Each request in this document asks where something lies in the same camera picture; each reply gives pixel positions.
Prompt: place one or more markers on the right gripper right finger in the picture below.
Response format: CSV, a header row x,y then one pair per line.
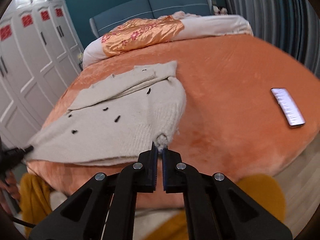
x,y
215,207

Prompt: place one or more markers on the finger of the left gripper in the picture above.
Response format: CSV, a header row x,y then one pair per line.
x,y
13,157

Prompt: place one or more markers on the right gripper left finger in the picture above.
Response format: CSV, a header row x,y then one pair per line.
x,y
104,207

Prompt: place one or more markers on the cream sweater with black hearts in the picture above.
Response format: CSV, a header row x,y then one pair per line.
x,y
115,119

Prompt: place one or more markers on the operator left hand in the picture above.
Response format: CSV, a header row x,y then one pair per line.
x,y
10,186

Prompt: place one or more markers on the yellow garment of operator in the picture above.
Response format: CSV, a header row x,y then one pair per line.
x,y
36,205

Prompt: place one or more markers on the orange plush bedspread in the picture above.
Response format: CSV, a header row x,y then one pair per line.
x,y
232,122

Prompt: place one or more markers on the white wardrobe with red stickers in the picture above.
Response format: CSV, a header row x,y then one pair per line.
x,y
39,48

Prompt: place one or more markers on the smartphone with lit screen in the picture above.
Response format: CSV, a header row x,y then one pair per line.
x,y
288,106

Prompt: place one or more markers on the bedside nightstand with items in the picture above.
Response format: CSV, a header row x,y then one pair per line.
x,y
80,60

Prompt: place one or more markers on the orange floral satin pillow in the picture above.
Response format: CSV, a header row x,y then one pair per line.
x,y
139,33

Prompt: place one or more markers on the white duvet roll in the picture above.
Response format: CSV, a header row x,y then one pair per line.
x,y
195,26

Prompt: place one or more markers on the plush toy on nightstand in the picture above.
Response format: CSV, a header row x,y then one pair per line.
x,y
219,10

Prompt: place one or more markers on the grey blue curtain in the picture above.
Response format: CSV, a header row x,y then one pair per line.
x,y
291,25

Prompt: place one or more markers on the blue upholstered headboard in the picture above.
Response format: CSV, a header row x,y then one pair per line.
x,y
111,18

